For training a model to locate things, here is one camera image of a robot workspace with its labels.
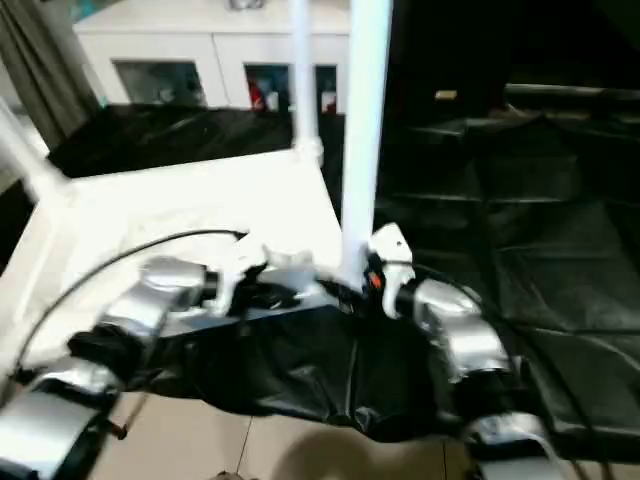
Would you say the white plastic table top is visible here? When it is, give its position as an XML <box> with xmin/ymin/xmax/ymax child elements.
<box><xmin>0</xmin><ymin>141</ymin><xmax>352</xmax><ymax>387</ymax></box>

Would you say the white plastic table leg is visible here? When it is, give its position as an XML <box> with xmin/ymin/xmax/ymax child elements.
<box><xmin>338</xmin><ymin>0</ymin><xmax>395</xmax><ymax>292</ymax></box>
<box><xmin>0</xmin><ymin>96</ymin><xmax>75</xmax><ymax>202</ymax></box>
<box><xmin>291</xmin><ymin>0</ymin><xmax>325</xmax><ymax>162</ymax></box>

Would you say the black work surface mat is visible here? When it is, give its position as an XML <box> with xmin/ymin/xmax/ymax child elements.
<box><xmin>0</xmin><ymin>102</ymin><xmax>640</xmax><ymax>445</ymax></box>

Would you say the white glass door cabinet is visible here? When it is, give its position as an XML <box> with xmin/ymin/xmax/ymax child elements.
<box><xmin>73</xmin><ymin>0</ymin><xmax>352</xmax><ymax>115</ymax></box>

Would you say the grey metal bar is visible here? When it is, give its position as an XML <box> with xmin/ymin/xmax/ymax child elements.
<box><xmin>503</xmin><ymin>83</ymin><xmax>640</xmax><ymax>101</ymax></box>

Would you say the grey curtain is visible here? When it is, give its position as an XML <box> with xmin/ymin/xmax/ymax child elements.
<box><xmin>0</xmin><ymin>0</ymin><xmax>105</xmax><ymax>147</ymax></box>

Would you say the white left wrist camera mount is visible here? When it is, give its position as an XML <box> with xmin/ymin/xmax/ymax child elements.
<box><xmin>208</xmin><ymin>231</ymin><xmax>272</xmax><ymax>317</ymax></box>

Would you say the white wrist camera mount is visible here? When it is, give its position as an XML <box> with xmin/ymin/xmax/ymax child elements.
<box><xmin>366</xmin><ymin>223</ymin><xmax>417</xmax><ymax>320</ymax></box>
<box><xmin>208</xmin><ymin>231</ymin><xmax>272</xmax><ymax>317</ymax></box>

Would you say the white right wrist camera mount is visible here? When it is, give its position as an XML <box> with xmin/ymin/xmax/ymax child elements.
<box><xmin>366</xmin><ymin>223</ymin><xmax>417</xmax><ymax>320</ymax></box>

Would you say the black left wrist camera cable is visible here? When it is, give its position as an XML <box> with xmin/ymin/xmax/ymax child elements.
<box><xmin>13</xmin><ymin>228</ymin><xmax>252</xmax><ymax>377</ymax></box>

